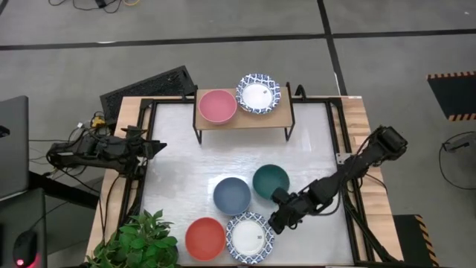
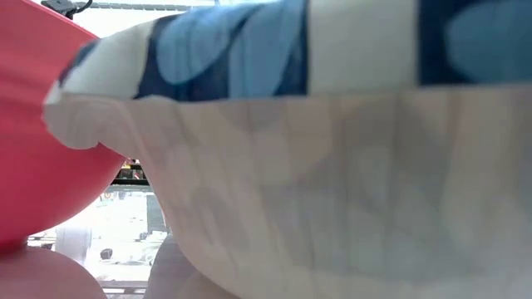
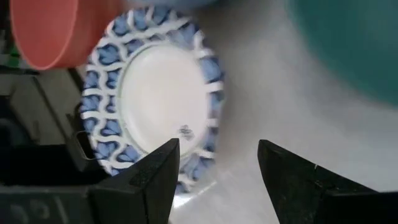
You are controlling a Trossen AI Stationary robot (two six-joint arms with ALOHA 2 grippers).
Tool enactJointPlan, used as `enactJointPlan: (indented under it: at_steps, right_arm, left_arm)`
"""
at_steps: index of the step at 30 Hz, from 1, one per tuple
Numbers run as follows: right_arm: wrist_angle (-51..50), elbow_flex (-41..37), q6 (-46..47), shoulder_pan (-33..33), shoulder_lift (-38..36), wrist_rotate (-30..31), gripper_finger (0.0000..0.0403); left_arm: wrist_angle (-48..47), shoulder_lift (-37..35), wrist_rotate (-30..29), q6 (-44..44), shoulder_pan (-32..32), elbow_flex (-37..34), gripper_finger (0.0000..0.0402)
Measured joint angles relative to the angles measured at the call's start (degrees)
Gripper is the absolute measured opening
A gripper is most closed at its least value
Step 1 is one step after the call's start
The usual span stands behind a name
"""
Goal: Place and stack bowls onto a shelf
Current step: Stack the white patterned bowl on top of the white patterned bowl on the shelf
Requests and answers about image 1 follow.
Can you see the blue patterned white plate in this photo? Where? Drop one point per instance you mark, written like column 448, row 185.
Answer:
column 258, row 93
column 248, row 238

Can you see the wooden shelf with black legs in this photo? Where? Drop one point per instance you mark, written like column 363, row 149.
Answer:
column 260, row 119

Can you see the green bowl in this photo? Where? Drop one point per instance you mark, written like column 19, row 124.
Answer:
column 268, row 179

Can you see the black side desk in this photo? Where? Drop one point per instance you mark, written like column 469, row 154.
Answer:
column 7, row 223

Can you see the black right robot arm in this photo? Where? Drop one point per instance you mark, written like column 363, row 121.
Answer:
column 364, row 158

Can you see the pink bowl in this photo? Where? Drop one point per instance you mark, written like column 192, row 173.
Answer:
column 217, row 106

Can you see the green leafy plant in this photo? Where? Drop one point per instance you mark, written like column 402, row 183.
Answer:
column 141, row 242

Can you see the yellow connector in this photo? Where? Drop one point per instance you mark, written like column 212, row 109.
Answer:
column 97, row 121

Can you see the blue bowl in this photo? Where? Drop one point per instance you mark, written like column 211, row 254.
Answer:
column 232, row 195

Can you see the black metal table frame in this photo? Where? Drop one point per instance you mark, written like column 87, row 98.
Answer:
column 147, row 111

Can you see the black perforated metal panel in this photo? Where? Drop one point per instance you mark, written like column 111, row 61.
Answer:
column 148, row 89

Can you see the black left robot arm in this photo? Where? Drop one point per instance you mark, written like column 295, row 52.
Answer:
column 93, row 152

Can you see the grey floor device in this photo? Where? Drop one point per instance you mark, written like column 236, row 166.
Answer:
column 459, row 142

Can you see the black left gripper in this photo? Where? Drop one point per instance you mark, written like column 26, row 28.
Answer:
column 143, row 149

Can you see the black power adapter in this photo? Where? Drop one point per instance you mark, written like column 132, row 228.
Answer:
column 100, row 3

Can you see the red bowl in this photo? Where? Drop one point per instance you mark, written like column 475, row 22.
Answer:
column 205, row 238

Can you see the black mat with hazard stripes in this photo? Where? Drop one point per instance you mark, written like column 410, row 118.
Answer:
column 414, row 238
column 453, row 93

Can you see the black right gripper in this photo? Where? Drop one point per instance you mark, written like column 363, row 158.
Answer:
column 297, row 204

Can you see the black computer mouse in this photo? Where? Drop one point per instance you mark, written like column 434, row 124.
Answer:
column 25, row 247

